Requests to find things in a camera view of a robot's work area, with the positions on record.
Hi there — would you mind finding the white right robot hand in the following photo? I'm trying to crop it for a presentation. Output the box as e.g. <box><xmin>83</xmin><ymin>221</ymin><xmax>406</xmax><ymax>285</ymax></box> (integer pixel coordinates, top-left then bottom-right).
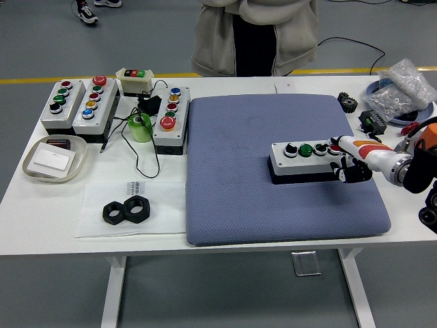
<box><xmin>329</xmin><ymin>135</ymin><xmax>399</xmax><ymax>185</ymax></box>

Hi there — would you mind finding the grey four-button control box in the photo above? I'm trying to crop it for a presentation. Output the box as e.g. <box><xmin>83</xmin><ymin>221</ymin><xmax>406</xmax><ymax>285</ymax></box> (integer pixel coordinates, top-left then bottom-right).
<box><xmin>268</xmin><ymin>141</ymin><xmax>346</xmax><ymax>185</ymax></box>

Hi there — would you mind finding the grey five-button emergency stop box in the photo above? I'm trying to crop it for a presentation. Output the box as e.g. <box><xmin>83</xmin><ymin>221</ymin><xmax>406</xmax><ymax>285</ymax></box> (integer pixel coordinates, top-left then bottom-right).
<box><xmin>71</xmin><ymin>74</ymin><xmax>119</xmax><ymax>144</ymax></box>
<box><xmin>152</xmin><ymin>85</ymin><xmax>191</xmax><ymax>156</ymax></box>

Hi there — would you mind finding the black module with green terminal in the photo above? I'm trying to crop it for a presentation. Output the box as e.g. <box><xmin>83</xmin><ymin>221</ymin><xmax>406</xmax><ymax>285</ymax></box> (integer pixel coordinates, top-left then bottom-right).
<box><xmin>357</xmin><ymin>109</ymin><xmax>389</xmax><ymax>136</ymax></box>

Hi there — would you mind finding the black gear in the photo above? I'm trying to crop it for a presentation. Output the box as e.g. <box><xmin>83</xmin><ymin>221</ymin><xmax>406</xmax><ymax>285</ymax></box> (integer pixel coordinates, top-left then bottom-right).
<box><xmin>337</xmin><ymin>91</ymin><xmax>358</xmax><ymax>114</ymax></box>

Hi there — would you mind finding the clear bag of washers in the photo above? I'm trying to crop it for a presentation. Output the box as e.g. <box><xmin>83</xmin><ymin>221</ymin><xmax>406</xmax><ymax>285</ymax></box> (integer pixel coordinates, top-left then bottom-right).
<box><xmin>370</xmin><ymin>85</ymin><xmax>428</xmax><ymax>122</ymax></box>

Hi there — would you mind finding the orange cylinder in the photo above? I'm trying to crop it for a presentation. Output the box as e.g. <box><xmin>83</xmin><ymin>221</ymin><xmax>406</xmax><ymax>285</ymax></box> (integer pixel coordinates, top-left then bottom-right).
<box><xmin>421</xmin><ymin>123</ymin><xmax>437</xmax><ymax>150</ymax></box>

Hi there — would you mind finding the bubble wrap bag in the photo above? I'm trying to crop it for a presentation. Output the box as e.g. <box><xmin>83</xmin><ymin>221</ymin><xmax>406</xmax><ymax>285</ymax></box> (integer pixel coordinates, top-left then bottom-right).
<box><xmin>378</xmin><ymin>57</ymin><xmax>437</xmax><ymax>110</ymax></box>

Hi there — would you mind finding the metal floor plate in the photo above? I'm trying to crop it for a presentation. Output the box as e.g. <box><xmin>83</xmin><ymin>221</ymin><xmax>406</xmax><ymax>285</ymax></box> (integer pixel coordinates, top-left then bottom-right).
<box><xmin>291</xmin><ymin>250</ymin><xmax>322</xmax><ymax>277</ymax></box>

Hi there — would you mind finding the blue-grey woven mat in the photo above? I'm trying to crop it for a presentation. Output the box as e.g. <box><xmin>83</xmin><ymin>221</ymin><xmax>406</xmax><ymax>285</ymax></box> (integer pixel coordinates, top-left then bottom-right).
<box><xmin>186</xmin><ymin>94</ymin><xmax>393</xmax><ymax>247</ymax></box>

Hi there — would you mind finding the white table leg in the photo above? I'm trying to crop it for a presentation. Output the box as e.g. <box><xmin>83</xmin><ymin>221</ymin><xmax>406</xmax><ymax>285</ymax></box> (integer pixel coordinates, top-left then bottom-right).
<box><xmin>100</xmin><ymin>255</ymin><xmax>128</xmax><ymax>328</ymax></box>
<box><xmin>337</xmin><ymin>247</ymin><xmax>376</xmax><ymax>328</ymax></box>

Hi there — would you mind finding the person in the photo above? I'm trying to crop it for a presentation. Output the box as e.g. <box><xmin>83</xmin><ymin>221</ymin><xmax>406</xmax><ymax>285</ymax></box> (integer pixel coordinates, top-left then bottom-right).
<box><xmin>191</xmin><ymin>0</ymin><xmax>319</xmax><ymax>78</ymax></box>

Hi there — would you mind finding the clear plastic bag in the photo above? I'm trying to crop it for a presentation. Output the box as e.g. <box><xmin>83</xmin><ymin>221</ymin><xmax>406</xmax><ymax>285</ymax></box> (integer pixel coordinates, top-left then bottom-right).
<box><xmin>74</xmin><ymin>180</ymin><xmax>187</xmax><ymax>239</ymax></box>

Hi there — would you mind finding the green tape roll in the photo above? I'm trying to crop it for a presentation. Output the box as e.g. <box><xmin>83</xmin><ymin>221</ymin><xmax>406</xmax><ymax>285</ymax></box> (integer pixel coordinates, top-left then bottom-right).
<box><xmin>126</xmin><ymin>113</ymin><xmax>152</xmax><ymax>144</ymax></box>

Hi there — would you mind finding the large black hex nut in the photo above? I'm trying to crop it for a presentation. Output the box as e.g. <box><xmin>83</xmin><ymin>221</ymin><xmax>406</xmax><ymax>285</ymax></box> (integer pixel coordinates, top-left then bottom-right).
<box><xmin>122</xmin><ymin>195</ymin><xmax>151</xmax><ymax>223</ymax></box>

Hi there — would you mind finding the small black hex nut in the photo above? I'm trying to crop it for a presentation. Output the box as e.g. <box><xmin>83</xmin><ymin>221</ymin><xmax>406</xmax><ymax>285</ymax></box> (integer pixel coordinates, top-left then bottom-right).
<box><xmin>102</xmin><ymin>201</ymin><xmax>128</xmax><ymax>226</ymax></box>

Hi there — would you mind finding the white shallow tray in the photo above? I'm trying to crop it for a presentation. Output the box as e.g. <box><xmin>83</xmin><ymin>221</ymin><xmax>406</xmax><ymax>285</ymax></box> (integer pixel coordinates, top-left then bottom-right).
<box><xmin>22</xmin><ymin>135</ymin><xmax>88</xmax><ymax>185</ymax></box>

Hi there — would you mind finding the grey box with black knob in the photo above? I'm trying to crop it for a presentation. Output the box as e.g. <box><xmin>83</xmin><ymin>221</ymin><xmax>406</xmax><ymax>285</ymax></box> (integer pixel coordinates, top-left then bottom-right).
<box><xmin>40</xmin><ymin>79</ymin><xmax>86</xmax><ymax>136</ymax></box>

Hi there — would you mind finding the dark red small box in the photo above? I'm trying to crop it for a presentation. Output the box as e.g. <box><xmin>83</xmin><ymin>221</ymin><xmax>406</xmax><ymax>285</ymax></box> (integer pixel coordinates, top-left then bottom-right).
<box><xmin>46</xmin><ymin>138</ymin><xmax>72</xmax><ymax>150</ymax></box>

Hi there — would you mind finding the black floor cable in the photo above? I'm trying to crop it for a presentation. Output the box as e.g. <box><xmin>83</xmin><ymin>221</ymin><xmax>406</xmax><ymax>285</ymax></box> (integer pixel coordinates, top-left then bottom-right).
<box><xmin>290</xmin><ymin>36</ymin><xmax>386</xmax><ymax>76</ymax></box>

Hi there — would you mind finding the black power adapter with cord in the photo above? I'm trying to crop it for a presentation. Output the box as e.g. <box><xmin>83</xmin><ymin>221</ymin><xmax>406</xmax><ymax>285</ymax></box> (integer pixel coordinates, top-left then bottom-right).
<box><xmin>100</xmin><ymin>79</ymin><xmax>169</xmax><ymax>179</ymax></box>

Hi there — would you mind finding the cream three-button switch box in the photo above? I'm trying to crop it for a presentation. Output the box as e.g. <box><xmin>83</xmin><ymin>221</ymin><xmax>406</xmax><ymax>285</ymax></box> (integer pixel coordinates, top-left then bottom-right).
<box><xmin>115</xmin><ymin>68</ymin><xmax>154</xmax><ymax>98</ymax></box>

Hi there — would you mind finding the white switch plate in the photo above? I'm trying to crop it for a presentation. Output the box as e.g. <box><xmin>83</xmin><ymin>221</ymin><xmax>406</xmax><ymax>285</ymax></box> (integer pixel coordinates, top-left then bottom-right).
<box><xmin>28</xmin><ymin>142</ymin><xmax>76</xmax><ymax>178</ymax></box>

